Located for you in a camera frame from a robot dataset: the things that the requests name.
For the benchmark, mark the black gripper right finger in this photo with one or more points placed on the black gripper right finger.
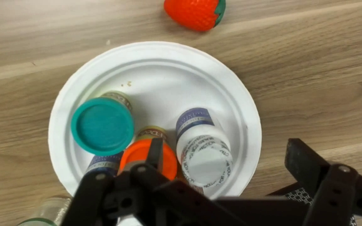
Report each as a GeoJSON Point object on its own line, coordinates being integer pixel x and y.
{"type": "Point", "coordinates": [307, 167]}

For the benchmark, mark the orange toy ball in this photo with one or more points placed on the orange toy ball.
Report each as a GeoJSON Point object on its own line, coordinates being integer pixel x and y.
{"type": "Point", "coordinates": [194, 13]}

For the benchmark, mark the large white pill bottle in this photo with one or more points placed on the large white pill bottle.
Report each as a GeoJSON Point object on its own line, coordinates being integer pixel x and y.
{"type": "Point", "coordinates": [204, 155]}

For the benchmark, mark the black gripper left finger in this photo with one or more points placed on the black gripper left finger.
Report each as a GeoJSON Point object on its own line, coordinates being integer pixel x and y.
{"type": "Point", "coordinates": [155, 154]}

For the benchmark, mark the white round plate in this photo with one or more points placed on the white round plate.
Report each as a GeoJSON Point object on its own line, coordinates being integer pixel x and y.
{"type": "Point", "coordinates": [160, 80]}

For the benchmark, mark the teal lid dough tub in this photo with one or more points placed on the teal lid dough tub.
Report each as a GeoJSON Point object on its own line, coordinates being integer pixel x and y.
{"type": "Point", "coordinates": [102, 126]}

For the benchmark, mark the clear plastic cup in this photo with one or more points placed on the clear plastic cup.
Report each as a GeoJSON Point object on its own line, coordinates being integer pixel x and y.
{"type": "Point", "coordinates": [49, 214]}

